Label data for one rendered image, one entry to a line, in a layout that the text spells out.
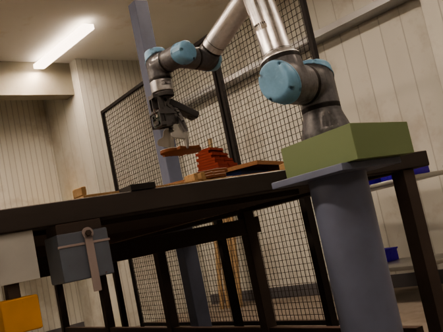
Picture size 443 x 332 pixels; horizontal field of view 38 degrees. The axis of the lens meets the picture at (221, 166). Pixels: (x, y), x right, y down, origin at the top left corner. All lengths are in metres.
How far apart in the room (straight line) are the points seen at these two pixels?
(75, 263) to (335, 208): 0.71
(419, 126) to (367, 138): 4.04
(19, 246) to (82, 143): 6.00
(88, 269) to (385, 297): 0.80
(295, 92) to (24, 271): 0.83
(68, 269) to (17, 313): 0.16
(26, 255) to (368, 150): 0.92
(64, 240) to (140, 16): 2.88
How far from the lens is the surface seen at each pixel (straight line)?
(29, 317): 1.60
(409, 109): 5.83
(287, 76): 1.74
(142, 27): 4.32
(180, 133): 2.09
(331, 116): 1.84
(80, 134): 7.63
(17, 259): 1.62
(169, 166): 4.09
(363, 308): 1.81
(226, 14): 2.12
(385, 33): 6.00
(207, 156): 3.09
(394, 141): 1.84
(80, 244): 1.65
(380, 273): 1.82
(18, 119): 8.20
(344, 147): 1.72
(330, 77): 1.89
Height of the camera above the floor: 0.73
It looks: 7 degrees up
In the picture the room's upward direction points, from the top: 12 degrees counter-clockwise
